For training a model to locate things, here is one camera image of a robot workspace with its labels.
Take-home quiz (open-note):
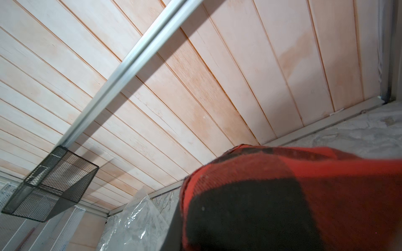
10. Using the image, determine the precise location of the clear plastic vacuum bag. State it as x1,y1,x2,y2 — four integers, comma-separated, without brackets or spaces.
96,188,180,251

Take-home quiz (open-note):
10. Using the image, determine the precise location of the aluminium wall frame rail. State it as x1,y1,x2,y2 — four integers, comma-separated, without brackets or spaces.
0,0,402,217

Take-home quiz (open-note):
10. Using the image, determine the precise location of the black mesh wall basket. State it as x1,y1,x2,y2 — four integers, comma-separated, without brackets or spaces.
2,146,99,222

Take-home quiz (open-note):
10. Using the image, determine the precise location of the white wire shelf rack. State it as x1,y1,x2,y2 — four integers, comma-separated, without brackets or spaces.
0,180,87,251

